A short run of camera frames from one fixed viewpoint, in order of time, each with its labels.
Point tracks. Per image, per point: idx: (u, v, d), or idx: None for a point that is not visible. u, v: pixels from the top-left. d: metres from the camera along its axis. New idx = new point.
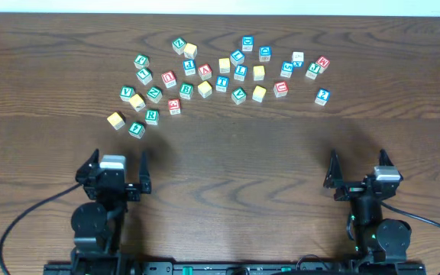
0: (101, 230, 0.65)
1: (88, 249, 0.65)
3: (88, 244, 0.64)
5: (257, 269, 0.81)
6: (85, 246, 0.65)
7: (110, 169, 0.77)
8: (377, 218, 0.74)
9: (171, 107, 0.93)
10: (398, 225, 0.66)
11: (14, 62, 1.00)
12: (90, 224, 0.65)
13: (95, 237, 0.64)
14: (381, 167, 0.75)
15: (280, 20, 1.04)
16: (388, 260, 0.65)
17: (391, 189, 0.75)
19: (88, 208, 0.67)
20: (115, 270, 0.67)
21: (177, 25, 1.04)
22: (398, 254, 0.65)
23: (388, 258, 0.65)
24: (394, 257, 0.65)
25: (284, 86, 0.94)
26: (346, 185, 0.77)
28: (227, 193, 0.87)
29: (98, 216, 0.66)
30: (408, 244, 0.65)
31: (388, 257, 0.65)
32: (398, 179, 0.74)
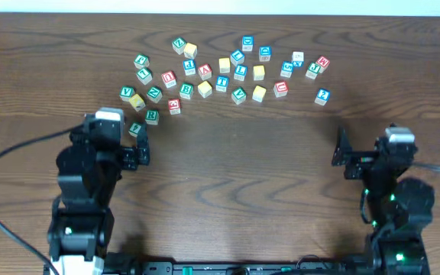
0: (88, 169, 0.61)
1: (73, 192, 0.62)
3: (74, 186, 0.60)
5: (257, 269, 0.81)
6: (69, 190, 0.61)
7: (106, 121, 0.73)
8: (391, 186, 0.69)
9: (171, 107, 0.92)
10: (418, 184, 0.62)
11: (14, 62, 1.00)
12: (76, 163, 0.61)
13: (82, 176, 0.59)
14: (393, 129, 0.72)
15: (280, 19, 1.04)
16: (411, 221, 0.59)
17: (407, 152, 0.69)
19: (77, 149, 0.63)
20: (101, 222, 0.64)
21: (177, 24, 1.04)
22: (421, 215, 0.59)
23: (412, 219, 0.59)
24: (418, 218, 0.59)
25: (284, 86, 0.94)
26: (356, 155, 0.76)
28: (227, 193, 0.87)
29: (85, 155, 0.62)
30: (432, 203, 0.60)
31: (411, 217, 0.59)
32: (412, 140, 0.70)
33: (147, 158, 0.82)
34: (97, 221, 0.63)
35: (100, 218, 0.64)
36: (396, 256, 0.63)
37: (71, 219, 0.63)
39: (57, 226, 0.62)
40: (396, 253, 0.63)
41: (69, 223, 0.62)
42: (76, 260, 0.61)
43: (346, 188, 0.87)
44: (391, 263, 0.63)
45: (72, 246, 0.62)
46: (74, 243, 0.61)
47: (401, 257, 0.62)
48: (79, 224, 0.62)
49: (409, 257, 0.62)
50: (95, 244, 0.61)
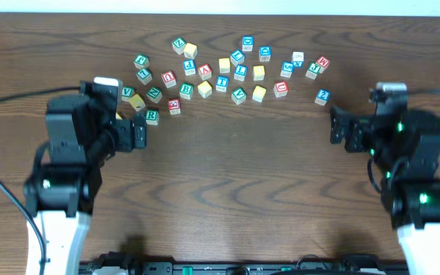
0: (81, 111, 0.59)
1: (61, 135, 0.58)
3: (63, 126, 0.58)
5: (257, 269, 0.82)
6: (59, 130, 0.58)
7: (104, 85, 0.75)
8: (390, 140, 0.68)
9: (171, 107, 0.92)
10: (425, 111, 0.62)
11: (14, 62, 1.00)
12: (67, 104, 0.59)
13: (72, 115, 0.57)
14: (383, 84, 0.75)
15: (280, 19, 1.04)
16: (424, 143, 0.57)
17: (401, 98, 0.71)
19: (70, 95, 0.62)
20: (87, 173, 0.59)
21: (177, 25, 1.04)
22: (434, 134, 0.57)
23: (424, 139, 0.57)
24: (431, 139, 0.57)
25: (284, 86, 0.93)
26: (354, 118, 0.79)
28: (227, 193, 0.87)
29: (78, 99, 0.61)
30: None
31: (423, 138, 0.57)
32: (402, 90, 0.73)
33: (142, 140, 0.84)
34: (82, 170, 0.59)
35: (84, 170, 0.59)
36: (419, 198, 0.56)
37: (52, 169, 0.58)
39: (34, 178, 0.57)
40: (419, 195, 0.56)
41: (47, 176, 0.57)
42: (57, 217, 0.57)
43: (346, 188, 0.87)
44: (414, 207, 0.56)
45: (53, 200, 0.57)
46: (53, 196, 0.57)
47: (425, 198, 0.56)
48: (60, 176, 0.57)
49: (435, 198, 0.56)
50: (78, 199, 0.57)
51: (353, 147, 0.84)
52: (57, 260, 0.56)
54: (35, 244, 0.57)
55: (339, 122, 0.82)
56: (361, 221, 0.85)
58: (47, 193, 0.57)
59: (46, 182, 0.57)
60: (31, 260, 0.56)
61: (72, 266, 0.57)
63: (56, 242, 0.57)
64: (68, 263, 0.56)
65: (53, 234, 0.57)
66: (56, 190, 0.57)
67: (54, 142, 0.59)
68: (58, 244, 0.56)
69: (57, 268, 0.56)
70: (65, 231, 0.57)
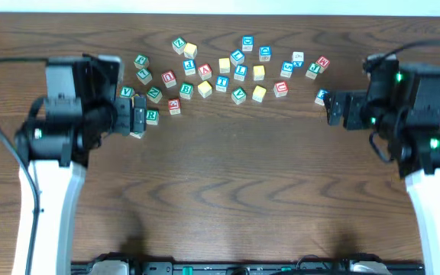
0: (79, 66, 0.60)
1: (58, 88, 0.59)
3: (62, 76, 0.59)
5: (257, 269, 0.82)
6: (56, 79, 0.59)
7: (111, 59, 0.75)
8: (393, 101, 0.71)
9: (171, 107, 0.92)
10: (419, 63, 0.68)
11: (14, 62, 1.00)
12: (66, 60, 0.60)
13: (70, 68, 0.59)
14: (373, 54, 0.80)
15: (280, 19, 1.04)
16: (427, 84, 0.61)
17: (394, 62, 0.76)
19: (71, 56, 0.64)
20: (82, 127, 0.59)
21: (177, 25, 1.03)
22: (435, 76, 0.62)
23: (426, 82, 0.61)
24: (432, 81, 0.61)
25: (284, 86, 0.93)
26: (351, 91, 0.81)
28: (227, 193, 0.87)
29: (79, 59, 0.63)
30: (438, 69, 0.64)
31: (425, 81, 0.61)
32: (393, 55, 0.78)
33: (141, 124, 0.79)
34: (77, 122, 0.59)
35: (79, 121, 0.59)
36: (430, 142, 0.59)
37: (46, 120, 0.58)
39: (26, 128, 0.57)
40: (430, 140, 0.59)
41: (39, 124, 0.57)
42: (49, 166, 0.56)
43: (346, 188, 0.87)
44: (425, 150, 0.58)
45: (45, 150, 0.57)
46: (46, 146, 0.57)
47: (435, 143, 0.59)
48: (54, 124, 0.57)
49: None
50: (71, 149, 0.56)
51: (353, 126, 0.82)
52: (50, 210, 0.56)
54: (27, 195, 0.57)
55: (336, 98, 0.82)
56: (361, 221, 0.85)
58: (40, 142, 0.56)
59: (37, 133, 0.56)
60: (24, 211, 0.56)
61: (66, 217, 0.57)
63: (49, 192, 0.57)
64: (61, 213, 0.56)
65: (46, 185, 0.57)
66: (48, 139, 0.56)
67: (52, 93, 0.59)
68: (51, 195, 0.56)
69: (50, 218, 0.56)
70: (57, 182, 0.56)
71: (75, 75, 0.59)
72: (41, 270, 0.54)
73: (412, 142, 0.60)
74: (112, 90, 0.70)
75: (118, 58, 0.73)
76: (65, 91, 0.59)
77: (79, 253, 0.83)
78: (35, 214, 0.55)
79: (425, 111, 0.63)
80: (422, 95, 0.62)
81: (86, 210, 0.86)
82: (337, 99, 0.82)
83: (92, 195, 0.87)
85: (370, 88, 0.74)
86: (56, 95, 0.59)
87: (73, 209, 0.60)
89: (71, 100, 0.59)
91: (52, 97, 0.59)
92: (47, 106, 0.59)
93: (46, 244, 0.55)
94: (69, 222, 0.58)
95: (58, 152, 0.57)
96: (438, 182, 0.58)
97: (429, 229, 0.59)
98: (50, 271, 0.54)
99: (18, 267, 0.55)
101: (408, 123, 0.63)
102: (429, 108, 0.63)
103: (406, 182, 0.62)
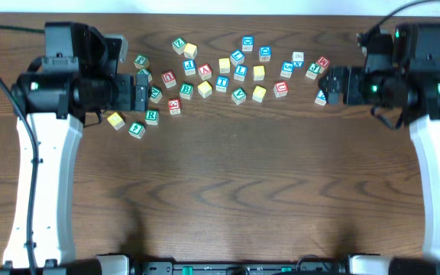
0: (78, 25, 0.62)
1: (56, 45, 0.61)
3: (60, 34, 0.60)
5: (257, 269, 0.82)
6: (56, 40, 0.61)
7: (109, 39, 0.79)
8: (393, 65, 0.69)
9: (171, 107, 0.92)
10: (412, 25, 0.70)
11: (14, 62, 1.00)
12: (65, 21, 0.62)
13: (70, 27, 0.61)
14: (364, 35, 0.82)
15: (280, 20, 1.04)
16: (426, 33, 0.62)
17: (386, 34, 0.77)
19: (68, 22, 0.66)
20: (79, 79, 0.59)
21: (177, 25, 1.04)
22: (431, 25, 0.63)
23: (425, 30, 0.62)
24: (431, 29, 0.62)
25: (284, 86, 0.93)
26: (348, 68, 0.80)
28: (227, 193, 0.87)
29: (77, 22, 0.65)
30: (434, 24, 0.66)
31: (424, 30, 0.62)
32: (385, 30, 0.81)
33: (143, 102, 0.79)
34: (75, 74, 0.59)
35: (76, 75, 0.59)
36: (436, 85, 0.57)
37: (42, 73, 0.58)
39: (21, 80, 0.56)
40: (437, 83, 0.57)
41: (35, 77, 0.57)
42: (46, 117, 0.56)
43: (346, 188, 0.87)
44: (431, 95, 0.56)
45: (41, 102, 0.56)
46: (42, 98, 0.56)
47: None
48: (50, 76, 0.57)
49: None
50: (67, 100, 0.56)
51: (353, 101, 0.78)
52: (51, 160, 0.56)
54: (27, 144, 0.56)
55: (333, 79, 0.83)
56: (361, 221, 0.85)
58: (35, 93, 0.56)
59: (33, 84, 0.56)
60: (24, 163, 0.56)
61: (65, 168, 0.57)
63: (48, 143, 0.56)
64: (62, 164, 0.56)
65: (45, 135, 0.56)
66: (44, 91, 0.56)
67: (50, 53, 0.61)
68: (50, 145, 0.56)
69: (52, 169, 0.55)
70: (56, 131, 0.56)
71: (74, 35, 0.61)
72: (43, 218, 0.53)
73: (417, 88, 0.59)
74: (114, 65, 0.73)
75: (122, 37, 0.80)
76: (63, 50, 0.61)
77: (79, 253, 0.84)
78: (35, 163, 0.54)
79: (428, 61, 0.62)
80: (422, 44, 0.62)
81: (86, 210, 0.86)
82: (334, 74, 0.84)
83: (92, 195, 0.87)
85: (367, 58, 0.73)
86: (55, 53, 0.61)
87: (72, 163, 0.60)
89: (69, 58, 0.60)
91: (50, 56, 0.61)
92: (44, 64, 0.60)
93: (48, 194, 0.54)
94: (69, 176, 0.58)
95: (53, 105, 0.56)
96: None
97: (433, 178, 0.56)
98: (52, 221, 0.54)
99: (17, 216, 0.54)
101: (411, 72, 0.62)
102: (431, 58, 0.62)
103: (413, 137, 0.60)
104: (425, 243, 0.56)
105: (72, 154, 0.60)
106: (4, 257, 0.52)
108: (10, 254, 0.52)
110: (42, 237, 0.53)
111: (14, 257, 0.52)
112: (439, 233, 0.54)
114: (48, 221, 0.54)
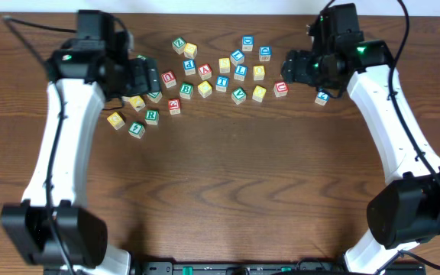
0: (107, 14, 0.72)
1: (87, 29, 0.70)
3: (92, 22, 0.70)
5: (257, 269, 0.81)
6: (85, 25, 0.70)
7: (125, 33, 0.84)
8: (325, 43, 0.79)
9: (171, 107, 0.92)
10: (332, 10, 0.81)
11: (14, 62, 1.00)
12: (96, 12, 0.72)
13: (101, 15, 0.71)
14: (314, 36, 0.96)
15: (279, 19, 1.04)
16: (342, 12, 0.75)
17: None
19: None
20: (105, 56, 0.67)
21: (178, 25, 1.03)
22: (344, 7, 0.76)
23: (339, 11, 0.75)
24: (344, 8, 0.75)
25: (284, 86, 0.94)
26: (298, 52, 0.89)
28: (227, 193, 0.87)
29: None
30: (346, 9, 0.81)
31: (339, 11, 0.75)
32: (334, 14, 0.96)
33: (156, 82, 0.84)
34: (100, 52, 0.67)
35: (103, 54, 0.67)
36: (356, 48, 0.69)
37: (72, 50, 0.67)
39: (55, 54, 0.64)
40: (357, 48, 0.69)
41: (67, 53, 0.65)
42: (75, 84, 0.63)
43: (347, 188, 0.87)
44: (354, 54, 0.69)
45: (72, 73, 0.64)
46: (72, 69, 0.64)
47: (362, 49, 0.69)
48: (79, 53, 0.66)
49: (370, 46, 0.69)
50: (94, 72, 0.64)
51: (302, 78, 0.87)
52: (75, 117, 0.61)
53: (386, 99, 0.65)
54: (55, 105, 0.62)
55: (288, 65, 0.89)
56: (362, 221, 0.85)
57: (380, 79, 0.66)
58: (66, 66, 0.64)
59: (66, 56, 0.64)
60: (50, 117, 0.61)
61: (85, 128, 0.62)
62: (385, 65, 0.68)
63: (73, 102, 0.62)
64: (84, 123, 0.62)
65: (71, 95, 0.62)
66: (75, 64, 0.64)
67: (80, 36, 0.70)
68: (76, 105, 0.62)
69: (75, 123, 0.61)
70: (81, 93, 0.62)
71: (104, 22, 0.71)
72: (63, 164, 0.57)
73: (343, 56, 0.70)
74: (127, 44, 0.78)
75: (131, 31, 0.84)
76: (92, 35, 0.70)
77: None
78: (60, 117, 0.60)
79: (349, 33, 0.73)
80: (341, 22, 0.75)
81: None
82: (289, 56, 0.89)
83: (92, 195, 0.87)
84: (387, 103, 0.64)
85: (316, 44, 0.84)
86: (85, 37, 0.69)
87: (92, 128, 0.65)
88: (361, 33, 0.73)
89: (96, 40, 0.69)
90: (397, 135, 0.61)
91: (79, 38, 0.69)
92: (74, 45, 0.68)
93: (69, 144, 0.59)
94: (87, 134, 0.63)
95: (82, 76, 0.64)
96: (370, 78, 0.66)
97: (376, 119, 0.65)
98: (69, 166, 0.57)
99: (40, 163, 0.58)
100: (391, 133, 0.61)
101: (338, 44, 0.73)
102: (351, 31, 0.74)
103: (352, 96, 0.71)
104: (388, 177, 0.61)
105: (92, 118, 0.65)
106: (24, 195, 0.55)
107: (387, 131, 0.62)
108: (29, 194, 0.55)
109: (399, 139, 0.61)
110: (58, 180, 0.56)
111: (31, 195, 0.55)
112: (391, 156, 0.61)
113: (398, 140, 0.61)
114: (66, 167, 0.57)
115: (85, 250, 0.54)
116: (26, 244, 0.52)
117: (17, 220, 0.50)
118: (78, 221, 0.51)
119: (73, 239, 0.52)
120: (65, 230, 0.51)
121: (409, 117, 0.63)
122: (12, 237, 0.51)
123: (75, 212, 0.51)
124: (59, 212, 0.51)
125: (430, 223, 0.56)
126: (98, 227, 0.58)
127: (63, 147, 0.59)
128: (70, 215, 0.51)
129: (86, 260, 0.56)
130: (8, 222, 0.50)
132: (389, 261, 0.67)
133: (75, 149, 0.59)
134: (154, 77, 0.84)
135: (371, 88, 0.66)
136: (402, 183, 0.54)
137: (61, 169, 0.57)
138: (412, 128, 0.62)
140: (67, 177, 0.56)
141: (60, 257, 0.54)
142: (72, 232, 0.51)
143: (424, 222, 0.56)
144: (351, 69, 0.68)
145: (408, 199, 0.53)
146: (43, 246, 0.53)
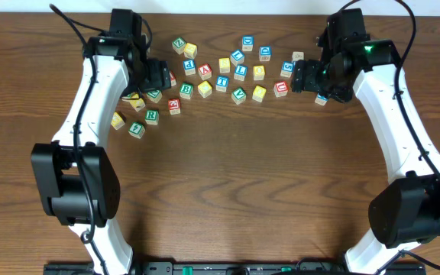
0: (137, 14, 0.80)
1: (119, 24, 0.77)
3: (123, 17, 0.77)
5: (257, 269, 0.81)
6: (118, 20, 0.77)
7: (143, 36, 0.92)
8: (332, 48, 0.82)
9: (171, 107, 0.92)
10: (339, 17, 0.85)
11: (14, 62, 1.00)
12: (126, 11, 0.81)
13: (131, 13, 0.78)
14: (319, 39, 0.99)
15: (279, 20, 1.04)
16: (350, 16, 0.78)
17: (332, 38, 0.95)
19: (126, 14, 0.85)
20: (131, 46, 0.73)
21: (178, 25, 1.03)
22: (351, 11, 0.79)
23: (346, 15, 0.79)
24: (351, 12, 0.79)
25: (284, 86, 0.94)
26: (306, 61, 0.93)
28: (227, 193, 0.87)
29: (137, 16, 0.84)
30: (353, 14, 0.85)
31: (347, 15, 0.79)
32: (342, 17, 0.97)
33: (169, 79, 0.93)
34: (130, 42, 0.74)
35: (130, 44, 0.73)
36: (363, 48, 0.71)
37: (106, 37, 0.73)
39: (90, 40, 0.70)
40: (363, 48, 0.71)
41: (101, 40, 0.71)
42: (106, 59, 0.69)
43: (347, 188, 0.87)
44: (361, 53, 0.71)
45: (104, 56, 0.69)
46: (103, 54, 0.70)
47: (369, 48, 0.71)
48: (113, 39, 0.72)
49: (376, 45, 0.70)
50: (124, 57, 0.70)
51: (311, 87, 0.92)
52: (104, 83, 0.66)
53: (393, 98, 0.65)
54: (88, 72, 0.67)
55: (296, 73, 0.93)
56: (362, 221, 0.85)
57: (385, 78, 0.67)
58: (100, 45, 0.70)
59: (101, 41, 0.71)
60: (83, 80, 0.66)
61: (111, 95, 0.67)
62: (392, 65, 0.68)
63: (104, 72, 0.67)
64: (111, 89, 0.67)
65: (103, 66, 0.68)
66: (107, 46, 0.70)
67: (112, 30, 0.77)
68: (105, 74, 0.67)
69: (103, 88, 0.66)
70: (111, 66, 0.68)
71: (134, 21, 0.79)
72: (90, 116, 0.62)
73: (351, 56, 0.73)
74: (145, 42, 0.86)
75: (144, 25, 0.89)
76: (122, 29, 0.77)
77: (78, 254, 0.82)
78: (92, 79, 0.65)
79: (355, 37, 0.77)
80: (349, 24, 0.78)
81: None
82: (299, 66, 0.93)
83: None
84: (393, 103, 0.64)
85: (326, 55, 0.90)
86: (116, 30, 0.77)
87: (114, 101, 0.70)
88: (367, 36, 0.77)
89: (127, 33, 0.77)
90: (402, 134, 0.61)
91: (111, 32, 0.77)
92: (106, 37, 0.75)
93: (97, 102, 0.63)
94: (111, 103, 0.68)
95: (112, 54, 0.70)
96: (376, 76, 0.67)
97: (380, 118, 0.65)
98: (95, 118, 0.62)
99: (70, 113, 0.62)
100: (396, 132, 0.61)
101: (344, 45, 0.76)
102: (357, 34, 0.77)
103: (358, 95, 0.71)
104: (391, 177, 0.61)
105: (117, 91, 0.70)
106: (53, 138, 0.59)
107: (391, 130, 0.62)
108: (59, 136, 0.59)
109: (404, 138, 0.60)
110: (85, 128, 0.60)
111: (61, 137, 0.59)
112: (395, 156, 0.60)
113: (402, 137, 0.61)
114: (92, 118, 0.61)
115: (103, 192, 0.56)
116: (49, 183, 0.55)
117: (45, 157, 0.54)
118: (100, 158, 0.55)
119: (95, 176, 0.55)
120: (88, 165, 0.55)
121: (415, 117, 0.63)
122: (37, 174, 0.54)
123: (98, 151, 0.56)
124: (85, 153, 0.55)
125: (431, 223, 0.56)
126: (114, 182, 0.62)
127: (92, 104, 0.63)
128: (94, 153, 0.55)
129: (101, 210, 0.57)
130: (37, 159, 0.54)
132: (389, 260, 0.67)
133: (101, 107, 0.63)
134: (166, 76, 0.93)
135: (376, 87, 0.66)
136: (404, 181, 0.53)
137: (88, 120, 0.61)
138: (416, 128, 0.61)
140: (93, 127, 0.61)
141: (78, 202, 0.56)
142: (94, 167, 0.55)
143: (426, 222, 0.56)
144: (357, 66, 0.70)
145: (412, 193, 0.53)
146: (63, 191, 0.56)
